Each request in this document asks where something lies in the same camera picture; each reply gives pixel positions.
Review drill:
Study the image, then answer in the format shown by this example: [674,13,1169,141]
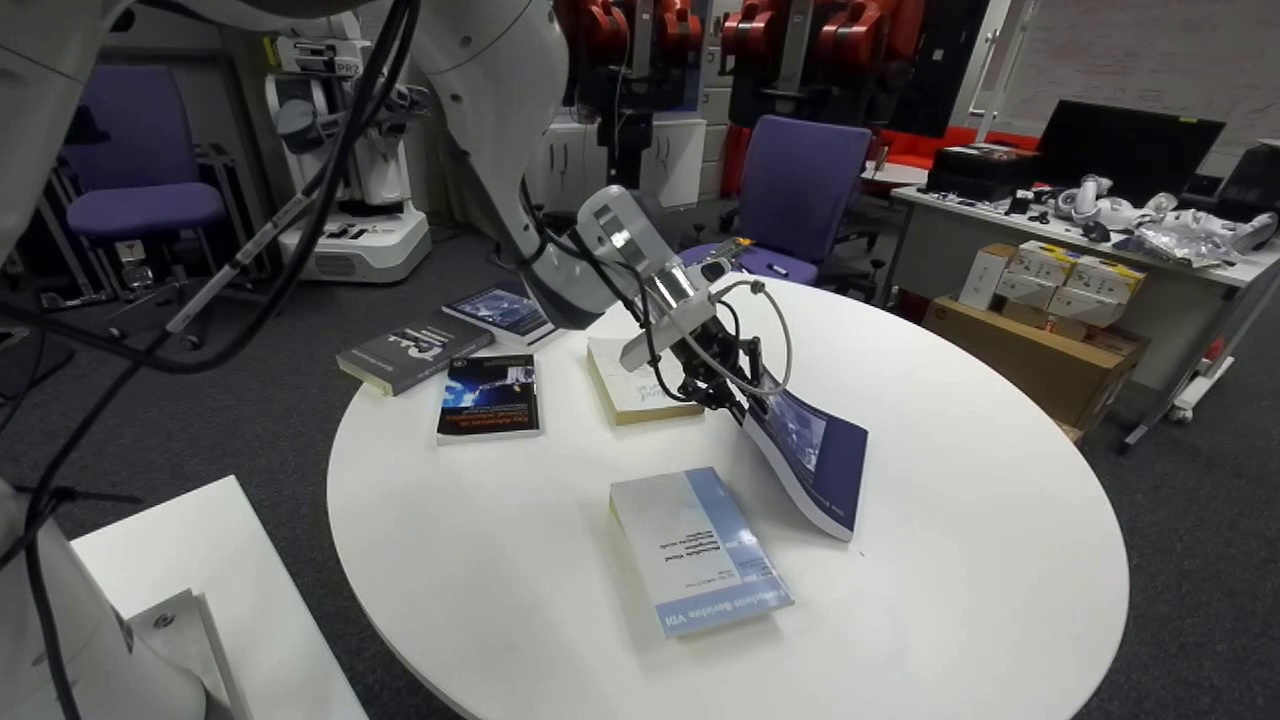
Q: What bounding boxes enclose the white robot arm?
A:
[0,0,789,410]

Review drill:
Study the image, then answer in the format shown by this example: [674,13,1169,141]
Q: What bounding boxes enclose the dark grey book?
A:
[336,315,491,396]

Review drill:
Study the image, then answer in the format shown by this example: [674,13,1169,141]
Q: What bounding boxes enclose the white side table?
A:
[70,475,369,720]

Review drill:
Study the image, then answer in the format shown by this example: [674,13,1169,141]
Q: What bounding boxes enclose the cardboard box under desk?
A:
[922,299,1143,441]

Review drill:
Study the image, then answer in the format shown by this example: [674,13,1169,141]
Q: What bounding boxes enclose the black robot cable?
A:
[0,0,431,720]

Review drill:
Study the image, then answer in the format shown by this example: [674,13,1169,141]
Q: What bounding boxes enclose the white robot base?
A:
[265,32,431,282]

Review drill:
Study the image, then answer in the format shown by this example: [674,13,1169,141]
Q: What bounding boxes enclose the black computer monitor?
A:
[1034,98,1223,203]

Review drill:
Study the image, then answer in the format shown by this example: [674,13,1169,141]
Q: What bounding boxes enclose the purple office chair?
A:
[678,114,872,282]

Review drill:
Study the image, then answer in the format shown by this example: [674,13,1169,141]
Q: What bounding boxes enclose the light blue white book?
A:
[607,468,791,635]

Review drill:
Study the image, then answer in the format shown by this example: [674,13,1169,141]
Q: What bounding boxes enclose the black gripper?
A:
[673,332,789,410]

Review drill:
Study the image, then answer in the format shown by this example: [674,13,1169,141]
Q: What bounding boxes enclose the large dark blue book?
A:
[444,282,551,342]

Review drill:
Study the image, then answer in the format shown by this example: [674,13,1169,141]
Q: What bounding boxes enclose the white plastic bags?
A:
[1053,174,1275,267]

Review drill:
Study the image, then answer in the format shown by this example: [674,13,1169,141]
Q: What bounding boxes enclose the black space cover book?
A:
[435,353,540,436]

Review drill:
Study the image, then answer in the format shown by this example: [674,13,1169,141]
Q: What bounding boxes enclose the cream white thick book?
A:
[588,336,700,425]

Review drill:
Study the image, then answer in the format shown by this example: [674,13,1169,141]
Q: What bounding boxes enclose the grey office desk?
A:
[893,187,1280,420]

